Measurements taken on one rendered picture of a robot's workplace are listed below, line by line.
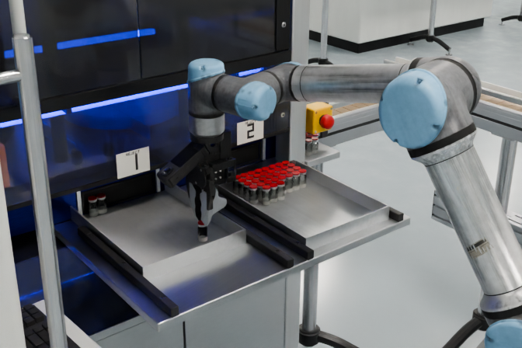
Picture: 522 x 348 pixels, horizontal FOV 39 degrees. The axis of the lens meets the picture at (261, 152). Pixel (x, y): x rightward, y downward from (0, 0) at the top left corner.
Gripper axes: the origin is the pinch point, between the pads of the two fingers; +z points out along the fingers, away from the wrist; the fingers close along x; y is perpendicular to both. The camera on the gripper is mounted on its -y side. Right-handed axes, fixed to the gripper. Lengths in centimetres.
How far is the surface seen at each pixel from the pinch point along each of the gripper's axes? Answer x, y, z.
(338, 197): -2.4, 39.8, 5.5
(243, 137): 19.5, 26.5, -6.9
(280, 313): 19, 40, 53
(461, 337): 3, 110, 83
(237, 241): -6.4, 5.4, 4.6
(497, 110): 7, 118, 1
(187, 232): 5.2, -0.1, 5.7
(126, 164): 19.5, -7.1, -8.1
